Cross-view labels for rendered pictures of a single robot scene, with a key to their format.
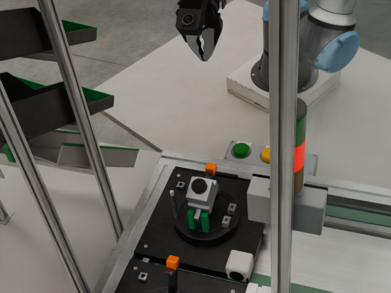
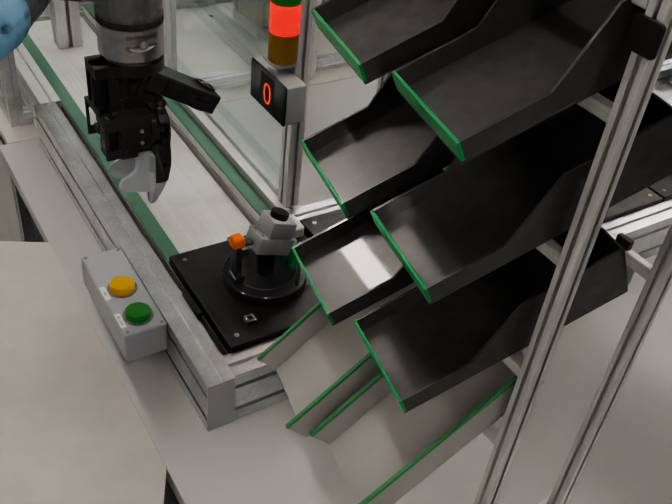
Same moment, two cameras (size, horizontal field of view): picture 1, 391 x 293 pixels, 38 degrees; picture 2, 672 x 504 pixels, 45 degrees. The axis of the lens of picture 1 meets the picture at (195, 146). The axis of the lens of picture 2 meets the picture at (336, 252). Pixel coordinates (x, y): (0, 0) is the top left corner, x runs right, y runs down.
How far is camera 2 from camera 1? 1.70 m
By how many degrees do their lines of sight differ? 93
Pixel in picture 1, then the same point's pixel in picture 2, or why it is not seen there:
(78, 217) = not seen: hidden behind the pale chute
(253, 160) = (142, 297)
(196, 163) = (194, 346)
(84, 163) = not seen: hidden behind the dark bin
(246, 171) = (163, 296)
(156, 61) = not seen: outside the picture
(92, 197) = (323, 485)
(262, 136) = (38, 389)
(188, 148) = (133, 452)
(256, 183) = (293, 83)
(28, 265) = (464, 455)
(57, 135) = (365, 363)
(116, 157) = (309, 324)
